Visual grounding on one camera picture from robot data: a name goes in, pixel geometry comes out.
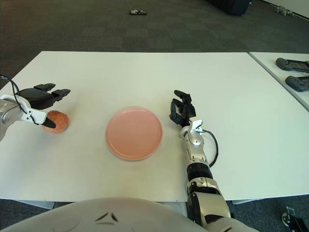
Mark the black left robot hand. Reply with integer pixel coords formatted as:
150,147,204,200
18,83,71,129

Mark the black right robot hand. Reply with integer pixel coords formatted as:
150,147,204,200
169,90,203,133

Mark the red apple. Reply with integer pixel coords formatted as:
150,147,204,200
42,110,70,134

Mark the pink round plate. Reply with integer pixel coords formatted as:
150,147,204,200
105,107,164,161

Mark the grey handheld controller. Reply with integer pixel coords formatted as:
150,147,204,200
285,75,309,92
276,58,309,74

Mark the dark blue bag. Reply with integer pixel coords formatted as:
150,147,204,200
205,0,253,16

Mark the grey robot torso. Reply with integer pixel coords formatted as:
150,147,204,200
0,197,205,232

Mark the black wheeled stand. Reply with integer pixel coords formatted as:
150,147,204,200
281,206,309,232

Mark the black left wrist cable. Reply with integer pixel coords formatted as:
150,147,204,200
0,75,39,126

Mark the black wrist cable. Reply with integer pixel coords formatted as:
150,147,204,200
0,75,39,126
201,130,220,167

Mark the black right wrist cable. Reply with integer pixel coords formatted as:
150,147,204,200
201,130,220,167

